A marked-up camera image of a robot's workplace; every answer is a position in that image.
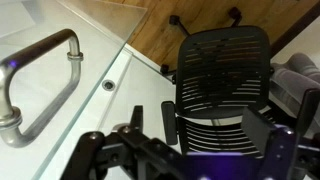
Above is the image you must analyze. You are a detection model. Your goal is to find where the long taupe hanging towel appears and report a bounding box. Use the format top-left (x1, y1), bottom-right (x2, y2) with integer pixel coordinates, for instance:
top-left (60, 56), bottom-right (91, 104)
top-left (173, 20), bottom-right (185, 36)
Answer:
top-left (269, 52), bottom-right (320, 115)

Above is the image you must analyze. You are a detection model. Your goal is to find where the glass shower door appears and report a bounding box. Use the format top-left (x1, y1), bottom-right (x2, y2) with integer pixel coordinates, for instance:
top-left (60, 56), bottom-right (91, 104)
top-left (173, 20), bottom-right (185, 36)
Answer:
top-left (0, 0), bottom-right (148, 180)

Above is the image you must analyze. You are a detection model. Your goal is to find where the small round metal fitting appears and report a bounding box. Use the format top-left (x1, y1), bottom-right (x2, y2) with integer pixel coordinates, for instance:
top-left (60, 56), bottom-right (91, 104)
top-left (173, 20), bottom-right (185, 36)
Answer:
top-left (101, 79), bottom-right (116, 92)

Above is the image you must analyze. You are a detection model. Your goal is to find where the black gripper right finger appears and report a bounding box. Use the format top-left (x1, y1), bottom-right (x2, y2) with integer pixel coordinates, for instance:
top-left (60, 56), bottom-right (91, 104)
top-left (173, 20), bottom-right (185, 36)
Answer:
top-left (241, 88), bottom-right (320, 180)

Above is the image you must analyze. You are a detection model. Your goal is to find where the brushed metal door handle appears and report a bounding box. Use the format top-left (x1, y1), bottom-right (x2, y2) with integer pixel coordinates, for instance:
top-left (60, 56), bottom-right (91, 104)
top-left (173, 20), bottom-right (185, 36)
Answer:
top-left (0, 28), bottom-right (85, 149)

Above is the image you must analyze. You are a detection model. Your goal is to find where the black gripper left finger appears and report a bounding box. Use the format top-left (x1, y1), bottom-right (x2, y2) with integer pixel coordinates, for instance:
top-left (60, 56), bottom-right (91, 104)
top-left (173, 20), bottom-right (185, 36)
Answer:
top-left (59, 105), bottom-right (188, 180)

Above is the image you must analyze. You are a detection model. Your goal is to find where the black mesh office chair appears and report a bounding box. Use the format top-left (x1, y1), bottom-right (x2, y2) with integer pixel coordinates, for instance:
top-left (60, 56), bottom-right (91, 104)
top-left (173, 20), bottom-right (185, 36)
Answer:
top-left (160, 6), bottom-right (275, 158)

